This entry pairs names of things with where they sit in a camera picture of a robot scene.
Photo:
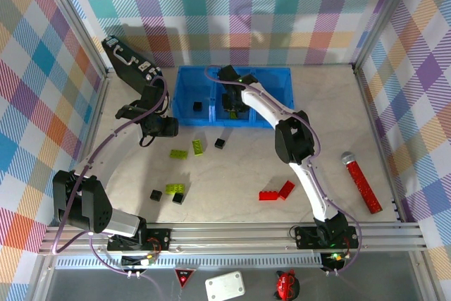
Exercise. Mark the red black toy figure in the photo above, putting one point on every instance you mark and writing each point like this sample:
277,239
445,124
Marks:
287,283

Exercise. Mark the blue three-compartment bin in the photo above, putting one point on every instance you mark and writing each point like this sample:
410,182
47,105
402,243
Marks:
190,86

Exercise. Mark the small electronics board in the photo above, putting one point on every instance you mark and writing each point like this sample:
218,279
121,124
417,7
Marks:
334,258
141,261

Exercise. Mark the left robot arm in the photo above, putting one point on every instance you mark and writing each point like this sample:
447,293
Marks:
91,206

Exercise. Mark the aluminium base extrusion rail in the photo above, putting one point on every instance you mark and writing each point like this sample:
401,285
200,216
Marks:
229,237

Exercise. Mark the black ribbed briefcase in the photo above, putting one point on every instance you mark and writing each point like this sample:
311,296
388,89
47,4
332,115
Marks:
123,65

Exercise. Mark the white rectangular box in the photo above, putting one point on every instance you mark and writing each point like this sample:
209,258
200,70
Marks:
225,285

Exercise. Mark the red lego brick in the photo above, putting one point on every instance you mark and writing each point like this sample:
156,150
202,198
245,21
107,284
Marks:
286,190
268,195

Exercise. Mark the red glitter toy microphone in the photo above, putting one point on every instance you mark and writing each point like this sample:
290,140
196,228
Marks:
363,184

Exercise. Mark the aluminium side frame rail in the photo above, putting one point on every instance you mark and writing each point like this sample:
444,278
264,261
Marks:
92,117

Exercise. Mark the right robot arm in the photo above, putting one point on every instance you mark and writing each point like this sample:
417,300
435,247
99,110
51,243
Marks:
294,142

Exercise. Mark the aluminium upright frame post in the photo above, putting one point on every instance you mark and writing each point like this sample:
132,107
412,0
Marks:
383,15
75,19

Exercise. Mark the black square lego brick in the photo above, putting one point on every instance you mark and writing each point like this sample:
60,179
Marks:
197,106
178,198
220,143
155,195

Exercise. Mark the red black triangular button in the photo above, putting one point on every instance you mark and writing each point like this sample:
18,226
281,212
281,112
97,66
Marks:
184,276

